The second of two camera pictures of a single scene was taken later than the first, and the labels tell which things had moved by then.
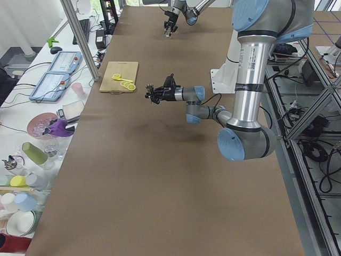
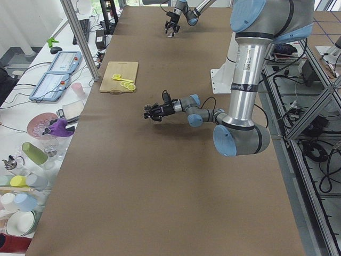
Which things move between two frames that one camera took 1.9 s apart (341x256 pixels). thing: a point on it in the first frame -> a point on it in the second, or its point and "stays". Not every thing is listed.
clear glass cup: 167,31 stays
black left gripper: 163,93 -> 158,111
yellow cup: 18,181 stays
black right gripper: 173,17 stays
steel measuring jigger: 150,87 -> 148,108
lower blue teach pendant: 50,87 stays
